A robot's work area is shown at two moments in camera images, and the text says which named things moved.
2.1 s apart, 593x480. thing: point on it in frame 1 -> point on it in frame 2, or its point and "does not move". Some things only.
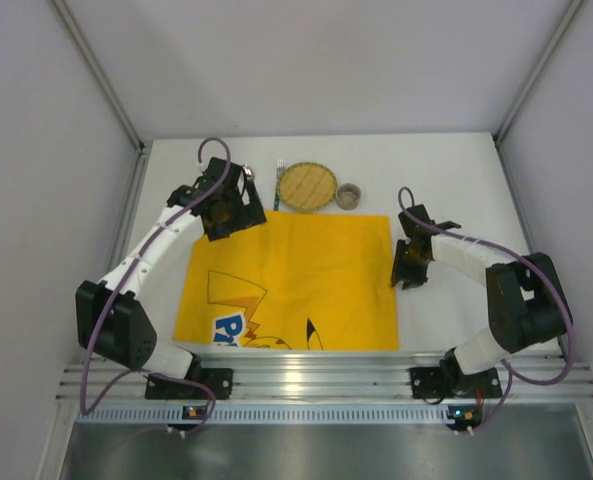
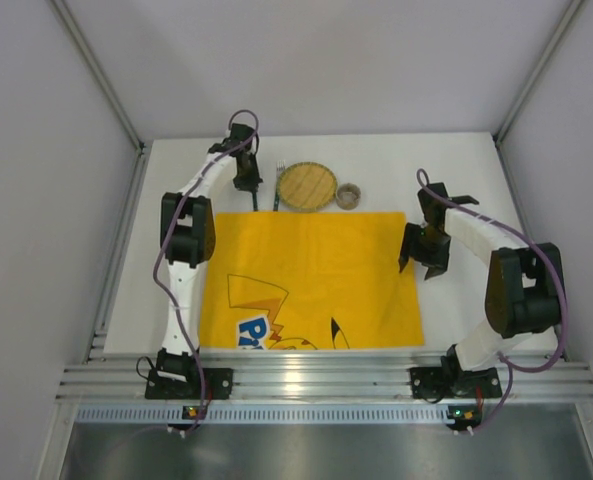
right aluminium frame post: x=562 y=29 does not move
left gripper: x=241 y=220 -> x=248 y=181
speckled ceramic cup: x=348 y=196 does not move
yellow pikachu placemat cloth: x=301 y=281 does not move
